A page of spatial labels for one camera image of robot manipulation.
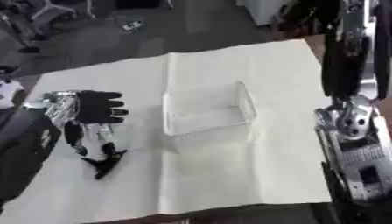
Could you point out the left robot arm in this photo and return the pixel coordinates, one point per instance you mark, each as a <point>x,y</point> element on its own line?
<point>25,145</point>

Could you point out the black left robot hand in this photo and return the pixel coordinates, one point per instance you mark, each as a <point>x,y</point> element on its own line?
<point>96,106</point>

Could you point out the white cabinet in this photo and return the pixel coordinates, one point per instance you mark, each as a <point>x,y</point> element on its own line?
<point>261,10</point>

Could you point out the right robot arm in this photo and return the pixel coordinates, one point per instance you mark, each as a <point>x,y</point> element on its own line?
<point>357,157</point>

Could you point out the clear plastic box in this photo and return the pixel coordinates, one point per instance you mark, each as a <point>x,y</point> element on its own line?
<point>207,112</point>

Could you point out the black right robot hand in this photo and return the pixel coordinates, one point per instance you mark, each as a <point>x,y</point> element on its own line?
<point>343,73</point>

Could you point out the black office chair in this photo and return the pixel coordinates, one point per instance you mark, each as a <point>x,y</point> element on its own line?
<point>35,20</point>

